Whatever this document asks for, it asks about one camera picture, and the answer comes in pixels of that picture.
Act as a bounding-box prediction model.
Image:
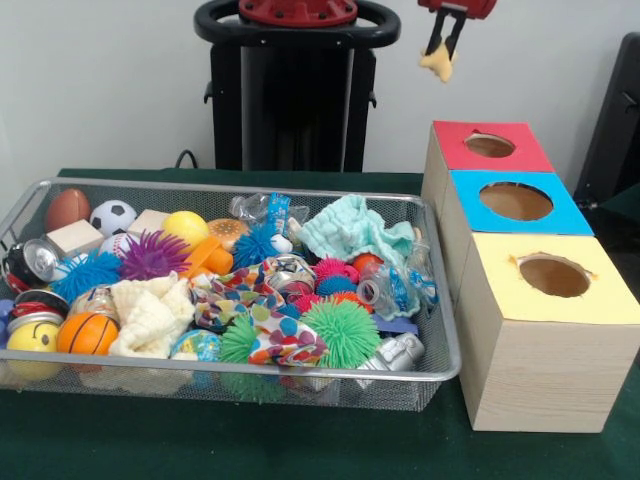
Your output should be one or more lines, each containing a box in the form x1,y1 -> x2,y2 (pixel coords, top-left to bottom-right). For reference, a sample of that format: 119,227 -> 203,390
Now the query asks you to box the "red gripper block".
417,0 -> 499,60

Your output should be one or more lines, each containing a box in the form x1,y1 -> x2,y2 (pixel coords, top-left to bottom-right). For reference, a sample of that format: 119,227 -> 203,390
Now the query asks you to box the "yellow duck plush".
418,42 -> 460,84

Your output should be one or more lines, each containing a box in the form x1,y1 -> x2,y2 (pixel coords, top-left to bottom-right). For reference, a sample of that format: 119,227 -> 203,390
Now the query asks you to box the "wooden box with three holes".
421,119 -> 640,434

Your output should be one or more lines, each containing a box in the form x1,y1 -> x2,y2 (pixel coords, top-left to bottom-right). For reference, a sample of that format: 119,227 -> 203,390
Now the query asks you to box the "black upright panel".
573,32 -> 640,204

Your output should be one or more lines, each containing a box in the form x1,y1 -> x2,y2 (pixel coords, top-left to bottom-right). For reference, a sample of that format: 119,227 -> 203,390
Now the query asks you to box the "dark green side table cloth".
602,184 -> 640,214

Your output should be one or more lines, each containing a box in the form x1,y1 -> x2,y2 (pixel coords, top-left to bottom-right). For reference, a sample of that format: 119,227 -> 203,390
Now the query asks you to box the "large green spiky ball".
299,295 -> 382,369

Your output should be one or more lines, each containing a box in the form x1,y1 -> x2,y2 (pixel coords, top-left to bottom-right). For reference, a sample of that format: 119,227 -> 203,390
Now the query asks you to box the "plain yellow ball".
161,210 -> 210,249

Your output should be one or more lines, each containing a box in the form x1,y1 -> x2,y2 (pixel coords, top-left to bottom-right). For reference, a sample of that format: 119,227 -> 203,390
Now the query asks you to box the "purple spiky ball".
118,229 -> 193,281

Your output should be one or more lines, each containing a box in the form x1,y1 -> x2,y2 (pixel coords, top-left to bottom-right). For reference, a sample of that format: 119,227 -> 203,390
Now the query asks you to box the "black and white soccer ball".
89,199 -> 138,237

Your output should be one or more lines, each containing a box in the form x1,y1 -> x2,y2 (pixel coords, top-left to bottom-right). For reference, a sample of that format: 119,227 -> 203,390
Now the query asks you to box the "cream knitted cloth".
108,272 -> 197,359

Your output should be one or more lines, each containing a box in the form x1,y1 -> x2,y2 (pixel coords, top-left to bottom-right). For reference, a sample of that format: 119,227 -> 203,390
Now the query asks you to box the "brown football toy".
44,188 -> 92,233

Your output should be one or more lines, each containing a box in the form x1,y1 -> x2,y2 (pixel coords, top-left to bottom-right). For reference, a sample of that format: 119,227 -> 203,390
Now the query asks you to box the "orange basketball toy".
56,312 -> 120,356

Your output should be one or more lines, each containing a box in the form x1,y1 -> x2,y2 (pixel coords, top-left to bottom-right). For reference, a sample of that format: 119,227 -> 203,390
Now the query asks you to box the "yellow smiley face ball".
5,321 -> 60,379

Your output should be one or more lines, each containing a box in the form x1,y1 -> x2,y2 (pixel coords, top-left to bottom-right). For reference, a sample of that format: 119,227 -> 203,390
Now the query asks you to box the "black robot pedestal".
193,0 -> 402,174

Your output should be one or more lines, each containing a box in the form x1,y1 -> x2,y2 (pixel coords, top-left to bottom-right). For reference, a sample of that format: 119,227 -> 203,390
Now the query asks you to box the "wire mesh bin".
0,177 -> 462,412

